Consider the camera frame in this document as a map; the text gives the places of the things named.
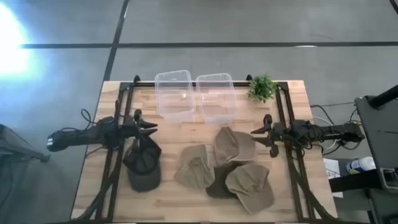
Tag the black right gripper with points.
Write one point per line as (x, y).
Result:
(275, 132)

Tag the black pole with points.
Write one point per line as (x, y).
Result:
(384, 97)

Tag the white paper sheet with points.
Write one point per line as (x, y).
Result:
(332, 171)

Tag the clear plastic bin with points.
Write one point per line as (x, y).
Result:
(174, 96)
(217, 99)

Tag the small green plant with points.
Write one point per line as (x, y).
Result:
(262, 88)

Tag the dark olive cap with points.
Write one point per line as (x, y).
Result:
(217, 183)

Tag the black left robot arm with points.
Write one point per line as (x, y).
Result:
(81, 135)

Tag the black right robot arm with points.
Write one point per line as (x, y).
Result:
(323, 132)

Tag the tan cap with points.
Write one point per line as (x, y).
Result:
(194, 168)
(250, 186)
(233, 146)

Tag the dark grey mesh cap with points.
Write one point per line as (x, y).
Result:
(143, 168)

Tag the grey stand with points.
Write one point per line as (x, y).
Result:
(15, 146)

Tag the black aluminium table frame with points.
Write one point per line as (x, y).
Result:
(298, 180)

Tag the white and blue can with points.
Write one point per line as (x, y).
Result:
(360, 165)

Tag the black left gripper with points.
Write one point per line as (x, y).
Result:
(136, 127)

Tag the grey cart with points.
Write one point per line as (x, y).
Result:
(377, 137)

